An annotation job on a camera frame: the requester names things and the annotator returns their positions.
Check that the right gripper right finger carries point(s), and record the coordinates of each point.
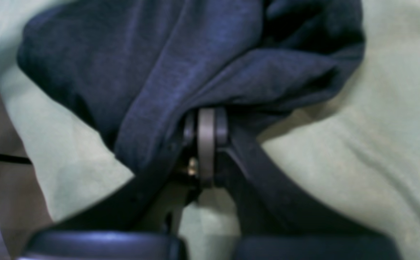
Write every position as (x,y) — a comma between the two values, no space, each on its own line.
(278,219)

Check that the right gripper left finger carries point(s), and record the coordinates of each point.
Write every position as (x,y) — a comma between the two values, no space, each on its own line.
(139,221)

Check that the dark long-sleeve T-shirt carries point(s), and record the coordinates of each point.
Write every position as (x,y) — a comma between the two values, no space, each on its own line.
(131,69)

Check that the green table cloth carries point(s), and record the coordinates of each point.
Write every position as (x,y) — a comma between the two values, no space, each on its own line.
(359,152)

